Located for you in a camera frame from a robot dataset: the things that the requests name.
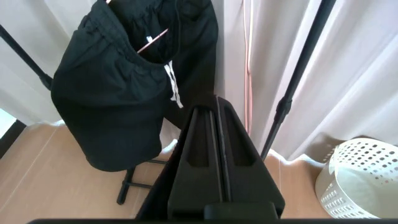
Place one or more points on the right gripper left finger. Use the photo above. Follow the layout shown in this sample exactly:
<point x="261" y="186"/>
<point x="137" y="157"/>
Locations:
<point x="192" y="183"/>

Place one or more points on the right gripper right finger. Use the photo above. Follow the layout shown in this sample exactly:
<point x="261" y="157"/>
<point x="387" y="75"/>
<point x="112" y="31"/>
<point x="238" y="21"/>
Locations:
<point x="252" y="183"/>

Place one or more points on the pink clothes hanger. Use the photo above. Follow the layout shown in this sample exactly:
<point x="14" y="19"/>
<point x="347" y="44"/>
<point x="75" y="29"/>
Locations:
<point x="152" y="40"/>
<point x="247" y="77"/>

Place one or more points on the black shorts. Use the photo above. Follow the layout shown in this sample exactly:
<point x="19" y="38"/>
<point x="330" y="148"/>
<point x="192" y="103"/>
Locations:
<point x="109" y="109"/>

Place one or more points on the white laundry basket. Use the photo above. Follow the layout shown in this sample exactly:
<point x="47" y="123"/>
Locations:
<point x="357" y="183"/>

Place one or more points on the black clothes rack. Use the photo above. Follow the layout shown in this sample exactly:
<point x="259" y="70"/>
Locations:
<point x="298" y="71"/>

